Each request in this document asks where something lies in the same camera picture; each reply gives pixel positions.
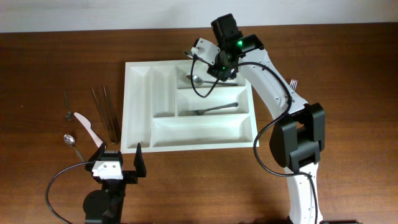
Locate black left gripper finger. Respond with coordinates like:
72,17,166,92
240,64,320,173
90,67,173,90
89,142,106,162
134,143,147,177

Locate large steel spoon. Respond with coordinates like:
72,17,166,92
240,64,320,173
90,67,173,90
185,75,238,86
183,50,194,58

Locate steel fork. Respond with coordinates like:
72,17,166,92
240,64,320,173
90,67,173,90
183,102,239,116
290,79,298,91

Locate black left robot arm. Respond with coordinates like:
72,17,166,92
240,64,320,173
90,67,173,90
83,143,147,223

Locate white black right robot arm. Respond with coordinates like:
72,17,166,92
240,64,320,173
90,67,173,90
208,14,325,223

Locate steel tongs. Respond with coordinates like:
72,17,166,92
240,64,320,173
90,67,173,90
91,85,119,144

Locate small steel spoon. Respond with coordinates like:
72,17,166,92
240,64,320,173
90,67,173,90
63,134,85,162

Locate pink plastic knife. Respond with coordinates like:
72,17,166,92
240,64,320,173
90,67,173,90
73,112,103,147

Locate small dark teaspoon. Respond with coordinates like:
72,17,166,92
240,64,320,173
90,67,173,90
63,90,73,121

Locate white plastic cutlery tray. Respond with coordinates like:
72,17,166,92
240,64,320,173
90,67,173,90
121,60,257,154

